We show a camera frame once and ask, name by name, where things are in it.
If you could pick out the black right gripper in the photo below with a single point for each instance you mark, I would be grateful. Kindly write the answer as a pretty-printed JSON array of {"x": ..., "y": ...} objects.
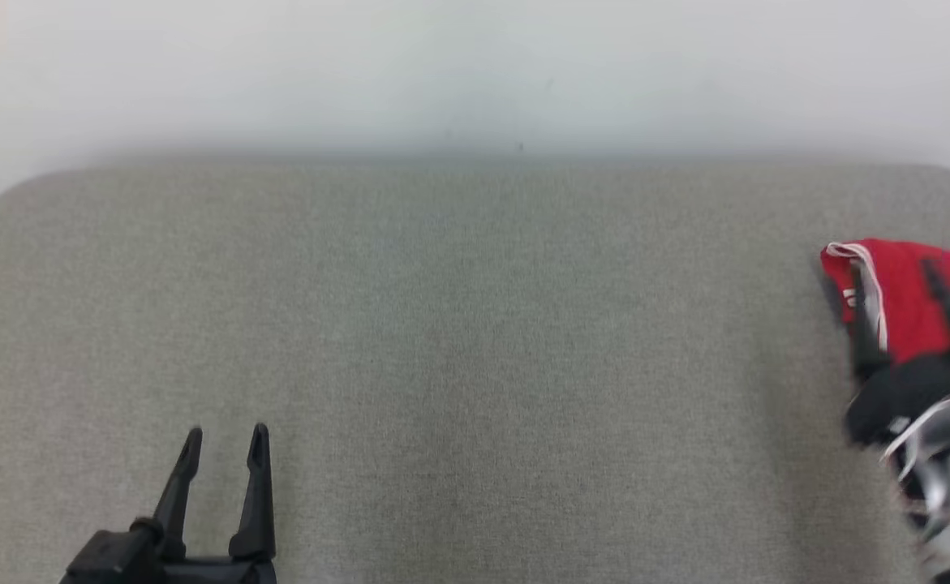
[{"x": 904, "y": 397}]

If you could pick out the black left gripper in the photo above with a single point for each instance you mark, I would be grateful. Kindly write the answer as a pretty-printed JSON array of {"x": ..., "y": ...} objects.
[{"x": 134, "y": 564}]

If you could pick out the red and white jersey shirt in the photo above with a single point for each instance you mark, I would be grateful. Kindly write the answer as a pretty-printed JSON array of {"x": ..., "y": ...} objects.
[{"x": 900, "y": 300}]

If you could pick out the grey fabric sofa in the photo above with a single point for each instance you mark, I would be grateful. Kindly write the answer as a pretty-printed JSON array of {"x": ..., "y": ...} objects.
[{"x": 483, "y": 365}]

